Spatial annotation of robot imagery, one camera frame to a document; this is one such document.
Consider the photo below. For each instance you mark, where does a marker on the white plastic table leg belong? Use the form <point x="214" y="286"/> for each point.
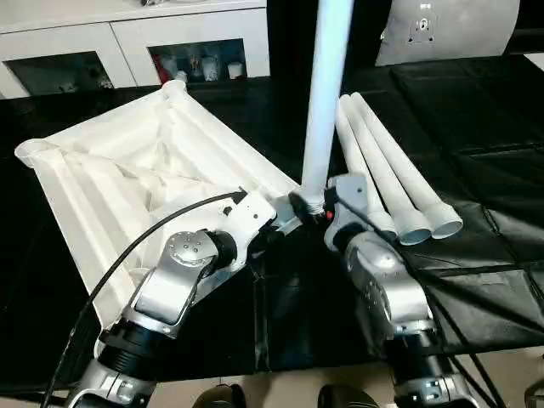
<point x="404" y="161"/>
<point x="365" y="170"/>
<point x="327" y="93"/>
<point x="387" y="170"/>

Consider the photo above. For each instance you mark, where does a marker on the white plastic table top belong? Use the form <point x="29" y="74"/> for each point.
<point x="127" y="178"/>

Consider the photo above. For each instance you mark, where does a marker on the black work mat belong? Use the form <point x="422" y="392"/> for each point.
<point x="289" y="314"/>

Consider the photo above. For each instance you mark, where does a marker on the black cabinet with gold label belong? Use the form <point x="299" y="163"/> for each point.
<point x="293" y="38"/>

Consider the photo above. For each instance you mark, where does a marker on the dark left robot foot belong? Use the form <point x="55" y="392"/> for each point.
<point x="219" y="398"/>

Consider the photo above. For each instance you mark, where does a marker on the dark robot foot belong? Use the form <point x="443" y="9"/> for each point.
<point x="219" y="398"/>
<point x="347" y="398"/>

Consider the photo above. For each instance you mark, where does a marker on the dark right robot foot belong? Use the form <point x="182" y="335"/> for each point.
<point x="347" y="398"/>

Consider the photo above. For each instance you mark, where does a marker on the flat white board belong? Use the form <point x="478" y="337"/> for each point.
<point x="536" y="61"/>

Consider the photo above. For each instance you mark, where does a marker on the white cabinet with glass doors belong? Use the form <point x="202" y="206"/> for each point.
<point x="76" y="38"/>

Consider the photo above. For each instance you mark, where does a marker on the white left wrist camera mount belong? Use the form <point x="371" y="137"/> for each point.
<point x="251" y="217"/>

